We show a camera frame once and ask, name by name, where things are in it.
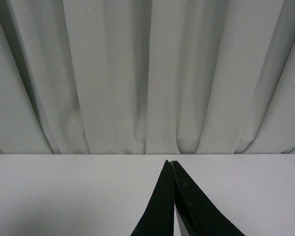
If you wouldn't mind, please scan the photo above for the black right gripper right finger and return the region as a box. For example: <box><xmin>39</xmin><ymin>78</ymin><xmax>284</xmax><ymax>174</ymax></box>
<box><xmin>172</xmin><ymin>161</ymin><xmax>243</xmax><ymax>236</ymax></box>

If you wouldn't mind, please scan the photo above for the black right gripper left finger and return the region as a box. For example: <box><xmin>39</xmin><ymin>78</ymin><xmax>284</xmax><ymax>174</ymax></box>
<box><xmin>131</xmin><ymin>160</ymin><xmax>175</xmax><ymax>236</ymax></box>

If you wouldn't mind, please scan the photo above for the grey pleated curtain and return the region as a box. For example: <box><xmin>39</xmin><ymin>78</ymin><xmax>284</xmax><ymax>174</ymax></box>
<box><xmin>0</xmin><ymin>0</ymin><xmax>295</xmax><ymax>154</ymax></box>

